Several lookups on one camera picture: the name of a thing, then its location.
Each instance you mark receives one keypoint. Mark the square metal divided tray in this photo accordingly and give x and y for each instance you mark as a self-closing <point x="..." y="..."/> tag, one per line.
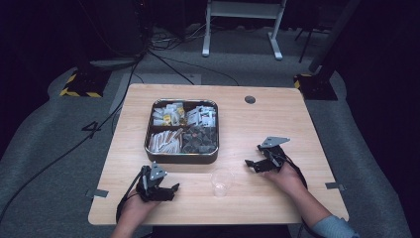
<point x="181" y="158"/>

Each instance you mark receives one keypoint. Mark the pile of white black-print packets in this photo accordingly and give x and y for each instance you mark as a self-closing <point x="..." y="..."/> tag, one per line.
<point x="202" y="116"/>

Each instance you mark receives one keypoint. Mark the pile of white brown stick sachets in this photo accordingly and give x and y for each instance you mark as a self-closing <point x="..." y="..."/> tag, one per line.
<point x="165" y="142"/>

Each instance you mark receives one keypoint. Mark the grey tape strip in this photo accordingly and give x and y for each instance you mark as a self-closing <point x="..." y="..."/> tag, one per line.
<point x="99" y="193"/>
<point x="335" y="186"/>

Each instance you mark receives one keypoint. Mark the pile of white yellow packets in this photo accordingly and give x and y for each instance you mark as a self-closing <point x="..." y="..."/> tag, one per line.
<point x="168" y="115"/>

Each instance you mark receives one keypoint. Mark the grey slanted pole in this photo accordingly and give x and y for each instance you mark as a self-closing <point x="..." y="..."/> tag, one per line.
<point x="333" y="36"/>

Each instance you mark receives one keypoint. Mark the person's right hand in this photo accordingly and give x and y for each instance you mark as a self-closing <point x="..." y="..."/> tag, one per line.
<point x="287" y="180"/>

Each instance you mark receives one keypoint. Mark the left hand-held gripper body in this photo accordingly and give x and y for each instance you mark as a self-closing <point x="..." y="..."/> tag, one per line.
<point x="150" y="188"/>

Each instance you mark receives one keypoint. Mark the person's left hand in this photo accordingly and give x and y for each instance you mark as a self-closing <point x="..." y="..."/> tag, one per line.
<point x="138" y="206"/>

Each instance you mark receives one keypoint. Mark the pile of dark packets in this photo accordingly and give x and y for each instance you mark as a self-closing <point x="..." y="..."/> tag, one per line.
<point x="199" y="140"/>

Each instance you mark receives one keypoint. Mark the black yellow striped stand base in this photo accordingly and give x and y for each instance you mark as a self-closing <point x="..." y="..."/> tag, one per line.
<point x="84" y="84"/>
<point x="317" y="87"/>

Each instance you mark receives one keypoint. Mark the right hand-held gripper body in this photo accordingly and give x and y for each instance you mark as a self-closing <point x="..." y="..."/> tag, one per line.
<point x="272" y="155"/>

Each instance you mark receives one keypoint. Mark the white metal stand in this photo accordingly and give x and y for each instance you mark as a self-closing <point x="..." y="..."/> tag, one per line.
<point x="244" y="10"/>

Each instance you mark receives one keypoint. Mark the black equipment stand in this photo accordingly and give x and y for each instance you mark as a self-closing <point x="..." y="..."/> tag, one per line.
<point x="119" y="33"/>

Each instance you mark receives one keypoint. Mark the round grey table grommet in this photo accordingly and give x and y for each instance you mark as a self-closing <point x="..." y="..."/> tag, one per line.
<point x="250" y="99"/>

